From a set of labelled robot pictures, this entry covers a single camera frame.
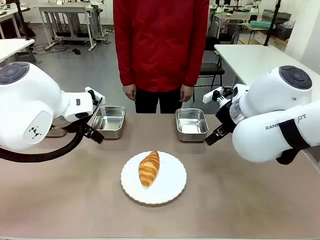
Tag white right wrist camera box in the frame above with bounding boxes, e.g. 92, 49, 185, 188
202, 87, 224, 104

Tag green mesh item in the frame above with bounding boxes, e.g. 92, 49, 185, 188
249, 20, 277, 30

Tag white side table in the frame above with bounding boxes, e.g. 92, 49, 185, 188
0, 38, 36, 65

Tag golden croissant bread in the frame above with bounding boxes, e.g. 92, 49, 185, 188
138, 150, 161, 189

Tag black stand pole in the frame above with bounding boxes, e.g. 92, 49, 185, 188
15, 0, 35, 41

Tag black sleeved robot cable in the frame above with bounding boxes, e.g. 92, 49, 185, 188
0, 119, 85, 163

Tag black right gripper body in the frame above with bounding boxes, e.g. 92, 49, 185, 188
214, 98, 239, 134

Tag white scalloped plate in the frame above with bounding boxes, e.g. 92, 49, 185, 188
120, 150, 188, 206

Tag steel rectangular container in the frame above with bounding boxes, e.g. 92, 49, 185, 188
175, 108, 210, 143
45, 122, 68, 138
89, 105, 127, 140

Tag black storage crate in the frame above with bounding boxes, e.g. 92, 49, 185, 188
275, 22, 293, 41

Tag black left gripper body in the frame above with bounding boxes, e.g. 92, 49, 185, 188
81, 96, 104, 131

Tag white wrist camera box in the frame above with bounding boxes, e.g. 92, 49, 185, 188
84, 86, 105, 106
202, 87, 224, 104

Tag black folding chair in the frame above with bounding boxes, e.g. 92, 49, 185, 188
193, 36, 226, 102

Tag black strap on arm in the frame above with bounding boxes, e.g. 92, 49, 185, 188
275, 118, 312, 166

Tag person's right hand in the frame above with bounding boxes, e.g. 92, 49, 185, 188
122, 84, 138, 102

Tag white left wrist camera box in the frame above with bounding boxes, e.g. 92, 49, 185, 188
84, 86, 105, 106

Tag thin black tripod pole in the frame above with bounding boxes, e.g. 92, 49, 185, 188
264, 0, 283, 47

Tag red jacket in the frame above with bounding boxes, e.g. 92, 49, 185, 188
112, 0, 210, 93

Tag black trousers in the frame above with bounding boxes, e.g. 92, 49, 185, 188
134, 86, 184, 115

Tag white background workbench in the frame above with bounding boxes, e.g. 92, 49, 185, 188
37, 4, 105, 53

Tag large white table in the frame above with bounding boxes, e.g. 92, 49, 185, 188
214, 44, 308, 87

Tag person's left hand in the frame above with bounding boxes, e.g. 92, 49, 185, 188
180, 84, 196, 103

